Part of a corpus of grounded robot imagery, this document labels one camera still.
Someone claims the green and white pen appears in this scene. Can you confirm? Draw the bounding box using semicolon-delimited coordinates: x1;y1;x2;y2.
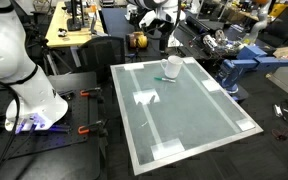
154;77;176;83

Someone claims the white ceramic mug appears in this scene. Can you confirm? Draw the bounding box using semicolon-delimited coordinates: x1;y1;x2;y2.
161;55;183;79

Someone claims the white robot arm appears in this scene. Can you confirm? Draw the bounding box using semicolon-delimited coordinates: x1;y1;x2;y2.
0;0;68;131

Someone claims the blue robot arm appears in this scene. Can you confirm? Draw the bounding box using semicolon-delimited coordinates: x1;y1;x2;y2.
215;46;288;101

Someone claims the glass table top panel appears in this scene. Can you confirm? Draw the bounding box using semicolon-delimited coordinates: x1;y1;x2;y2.
111;57;263;175

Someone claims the upper orange black clamp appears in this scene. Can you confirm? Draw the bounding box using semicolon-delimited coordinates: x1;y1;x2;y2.
80;87;104;103

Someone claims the orange black clamp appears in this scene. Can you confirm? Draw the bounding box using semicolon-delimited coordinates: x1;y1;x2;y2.
80;87;104;103
78;120;108;137

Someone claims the black office chair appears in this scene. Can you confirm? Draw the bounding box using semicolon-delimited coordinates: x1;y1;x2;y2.
77;36;125;84

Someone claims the lower orange black clamp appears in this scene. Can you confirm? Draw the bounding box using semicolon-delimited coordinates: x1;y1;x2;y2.
78;120;108;137

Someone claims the wooden desk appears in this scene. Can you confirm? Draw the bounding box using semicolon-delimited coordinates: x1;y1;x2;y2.
45;1;105;49

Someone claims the yellow cable reel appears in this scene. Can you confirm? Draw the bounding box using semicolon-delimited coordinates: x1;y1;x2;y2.
128;31;148;49

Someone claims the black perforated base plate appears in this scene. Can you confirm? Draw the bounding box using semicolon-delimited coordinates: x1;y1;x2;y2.
0;72;97;158

